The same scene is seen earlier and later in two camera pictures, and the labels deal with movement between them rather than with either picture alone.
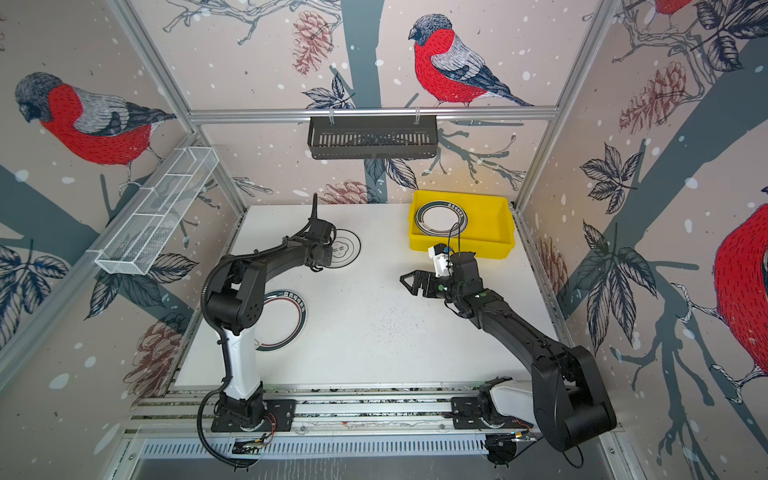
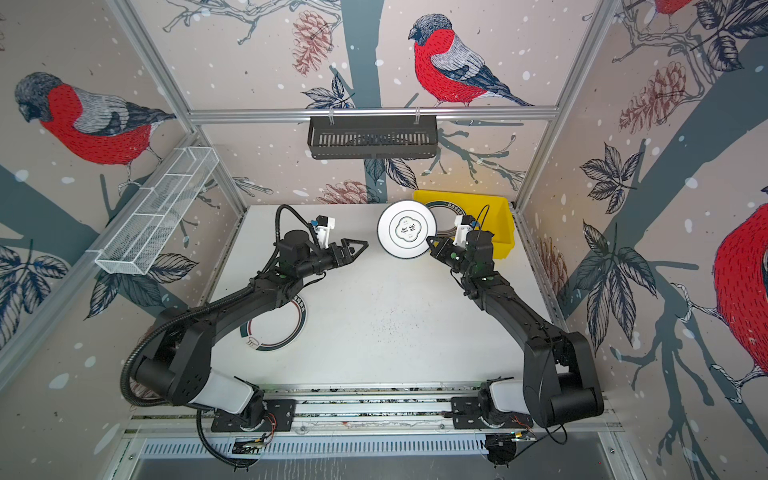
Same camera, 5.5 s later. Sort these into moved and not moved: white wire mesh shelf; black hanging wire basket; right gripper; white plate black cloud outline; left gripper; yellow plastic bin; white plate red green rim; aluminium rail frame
Moved: left gripper; right gripper; white plate black cloud outline
Not moved: white plate red green rim; aluminium rail frame; white wire mesh shelf; yellow plastic bin; black hanging wire basket
